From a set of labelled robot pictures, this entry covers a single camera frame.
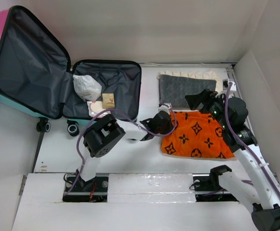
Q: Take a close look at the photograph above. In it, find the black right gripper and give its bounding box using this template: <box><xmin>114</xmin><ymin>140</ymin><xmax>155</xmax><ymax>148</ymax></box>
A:
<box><xmin>184</xmin><ymin>89</ymin><xmax>230</xmax><ymax>129</ymax></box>

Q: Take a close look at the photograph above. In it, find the grey quilted cream-frilled blanket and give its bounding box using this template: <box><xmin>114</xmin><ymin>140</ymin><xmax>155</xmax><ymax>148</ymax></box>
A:
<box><xmin>157</xmin><ymin>70</ymin><xmax>223</xmax><ymax>110</ymax></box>

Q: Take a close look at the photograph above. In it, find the orange black patterned towel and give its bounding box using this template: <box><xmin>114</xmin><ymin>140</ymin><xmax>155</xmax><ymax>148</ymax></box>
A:
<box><xmin>161</xmin><ymin>111</ymin><xmax>234</xmax><ymax>159</ymax></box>

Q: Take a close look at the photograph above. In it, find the yellow tissue pack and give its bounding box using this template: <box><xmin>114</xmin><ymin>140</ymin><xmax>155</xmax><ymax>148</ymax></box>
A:
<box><xmin>102</xmin><ymin>93</ymin><xmax>115</xmax><ymax>109</ymax></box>

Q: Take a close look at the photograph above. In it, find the clear packet with cream disc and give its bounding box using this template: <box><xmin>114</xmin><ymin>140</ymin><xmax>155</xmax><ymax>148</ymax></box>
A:
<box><xmin>87</xmin><ymin>101</ymin><xmax>105</xmax><ymax>117</ymax></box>

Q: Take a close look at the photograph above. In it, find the white drawstring tissue bag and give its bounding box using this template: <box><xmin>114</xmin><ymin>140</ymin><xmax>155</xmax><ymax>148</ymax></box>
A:
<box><xmin>73</xmin><ymin>75</ymin><xmax>102</xmax><ymax>101</ymax></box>

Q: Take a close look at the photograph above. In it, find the pink teal kids suitcase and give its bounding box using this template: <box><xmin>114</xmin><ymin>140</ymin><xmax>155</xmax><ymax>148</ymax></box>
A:
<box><xmin>0</xmin><ymin>5</ymin><xmax>141</xmax><ymax>136</ymax></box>

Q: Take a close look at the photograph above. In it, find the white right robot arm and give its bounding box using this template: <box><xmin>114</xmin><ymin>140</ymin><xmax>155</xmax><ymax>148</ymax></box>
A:
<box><xmin>185</xmin><ymin>89</ymin><xmax>280</xmax><ymax>231</ymax></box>

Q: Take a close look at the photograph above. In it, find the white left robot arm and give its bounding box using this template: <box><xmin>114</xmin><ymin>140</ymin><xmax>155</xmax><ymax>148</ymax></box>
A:
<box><xmin>74</xmin><ymin>111</ymin><xmax>177</xmax><ymax>192</ymax></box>

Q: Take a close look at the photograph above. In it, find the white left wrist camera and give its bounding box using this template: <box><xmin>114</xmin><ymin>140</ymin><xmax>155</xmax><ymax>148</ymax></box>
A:
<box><xmin>158</xmin><ymin>103</ymin><xmax>172</xmax><ymax>114</ymax></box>

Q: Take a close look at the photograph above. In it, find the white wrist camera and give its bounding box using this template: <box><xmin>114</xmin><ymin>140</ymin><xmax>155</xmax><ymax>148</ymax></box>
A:
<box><xmin>158</xmin><ymin>103</ymin><xmax>172</xmax><ymax>114</ymax></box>
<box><xmin>223</xmin><ymin>78</ymin><xmax>237</xmax><ymax>93</ymax></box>

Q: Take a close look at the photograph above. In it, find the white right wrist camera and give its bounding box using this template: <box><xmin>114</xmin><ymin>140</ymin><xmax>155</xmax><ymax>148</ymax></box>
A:
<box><xmin>223</xmin><ymin>78</ymin><xmax>237</xmax><ymax>93</ymax></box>

